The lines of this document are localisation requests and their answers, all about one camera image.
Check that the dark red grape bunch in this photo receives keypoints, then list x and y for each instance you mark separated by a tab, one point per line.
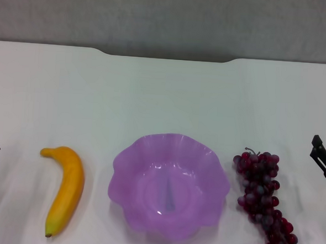
259	177

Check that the yellow banana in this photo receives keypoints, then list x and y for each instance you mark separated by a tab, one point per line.
68	182

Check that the purple wavy plastic bowl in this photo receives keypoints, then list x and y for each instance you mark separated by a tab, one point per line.
153	182

